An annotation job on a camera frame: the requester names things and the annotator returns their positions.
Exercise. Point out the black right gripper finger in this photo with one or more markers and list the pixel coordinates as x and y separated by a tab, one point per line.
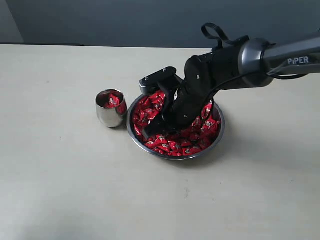
173	129
155	127

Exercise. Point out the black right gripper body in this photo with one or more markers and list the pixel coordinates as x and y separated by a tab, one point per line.
187	105

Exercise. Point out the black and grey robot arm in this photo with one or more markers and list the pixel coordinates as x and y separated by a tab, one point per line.
254	63

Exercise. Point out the pile of red candies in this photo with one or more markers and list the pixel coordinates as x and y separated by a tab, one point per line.
175	145

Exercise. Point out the stainless steel bowl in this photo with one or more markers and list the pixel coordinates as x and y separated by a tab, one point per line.
136	140

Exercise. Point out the stainless steel cup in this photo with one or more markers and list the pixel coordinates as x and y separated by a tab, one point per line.
111	117

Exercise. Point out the red candies in cup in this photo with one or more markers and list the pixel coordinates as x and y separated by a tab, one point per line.
111	99

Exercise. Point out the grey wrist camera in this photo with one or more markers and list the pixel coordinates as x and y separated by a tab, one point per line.
165	79

